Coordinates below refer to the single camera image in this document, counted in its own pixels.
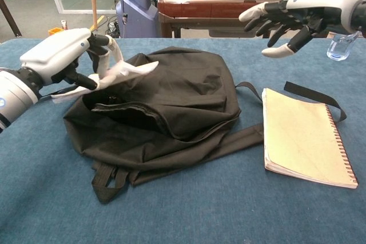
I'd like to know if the kraft cover spiral notebook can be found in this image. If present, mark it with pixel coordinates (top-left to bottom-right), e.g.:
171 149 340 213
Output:
261 87 359 190

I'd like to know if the blue-grey machine stand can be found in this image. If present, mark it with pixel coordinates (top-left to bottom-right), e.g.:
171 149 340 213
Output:
116 0 161 38

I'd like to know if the orange plastic divided box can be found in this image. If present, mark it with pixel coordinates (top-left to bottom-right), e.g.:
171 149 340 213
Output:
47 27 65 37

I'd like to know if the clear plastic water bottle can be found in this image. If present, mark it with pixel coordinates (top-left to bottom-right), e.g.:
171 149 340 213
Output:
326 32 360 62

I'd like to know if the blue felt table cover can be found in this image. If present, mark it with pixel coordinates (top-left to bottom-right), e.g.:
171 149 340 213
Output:
0 37 366 244

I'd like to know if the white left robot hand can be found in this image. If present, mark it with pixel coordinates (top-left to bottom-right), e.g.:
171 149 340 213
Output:
19 27 125 92

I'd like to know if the black fabric backpack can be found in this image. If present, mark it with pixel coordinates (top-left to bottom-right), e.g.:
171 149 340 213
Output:
39 46 348 205

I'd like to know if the dark slanted table leg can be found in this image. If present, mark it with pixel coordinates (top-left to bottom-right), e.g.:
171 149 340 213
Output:
0 0 23 38

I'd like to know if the brown mahjong table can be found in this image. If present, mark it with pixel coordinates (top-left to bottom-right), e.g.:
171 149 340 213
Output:
157 0 345 39

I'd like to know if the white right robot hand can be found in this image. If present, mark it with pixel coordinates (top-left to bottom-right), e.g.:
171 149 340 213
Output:
238 0 363 59

